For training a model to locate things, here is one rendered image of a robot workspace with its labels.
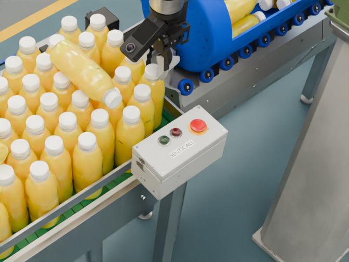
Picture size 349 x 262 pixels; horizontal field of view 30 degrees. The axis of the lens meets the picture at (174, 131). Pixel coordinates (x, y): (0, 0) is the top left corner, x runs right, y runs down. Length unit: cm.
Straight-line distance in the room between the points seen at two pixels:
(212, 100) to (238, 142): 104
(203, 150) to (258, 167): 137
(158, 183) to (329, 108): 67
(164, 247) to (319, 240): 69
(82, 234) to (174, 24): 54
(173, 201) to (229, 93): 41
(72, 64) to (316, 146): 86
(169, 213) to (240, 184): 110
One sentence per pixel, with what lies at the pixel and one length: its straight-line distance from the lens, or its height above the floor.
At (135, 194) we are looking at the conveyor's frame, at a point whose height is 86.
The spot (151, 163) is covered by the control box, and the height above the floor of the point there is 110.
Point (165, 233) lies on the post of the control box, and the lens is 175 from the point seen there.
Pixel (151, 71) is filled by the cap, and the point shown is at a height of 110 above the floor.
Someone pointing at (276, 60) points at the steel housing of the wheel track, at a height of 87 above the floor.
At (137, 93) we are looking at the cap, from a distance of 151.
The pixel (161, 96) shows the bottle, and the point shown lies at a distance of 161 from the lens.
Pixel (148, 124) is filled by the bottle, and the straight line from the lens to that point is 158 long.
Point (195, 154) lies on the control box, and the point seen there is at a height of 110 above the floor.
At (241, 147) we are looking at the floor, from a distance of 284.
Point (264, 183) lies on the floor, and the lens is 275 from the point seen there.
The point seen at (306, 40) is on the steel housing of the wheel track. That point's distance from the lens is 207.
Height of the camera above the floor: 224
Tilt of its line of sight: 52 degrees down
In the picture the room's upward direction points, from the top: 8 degrees clockwise
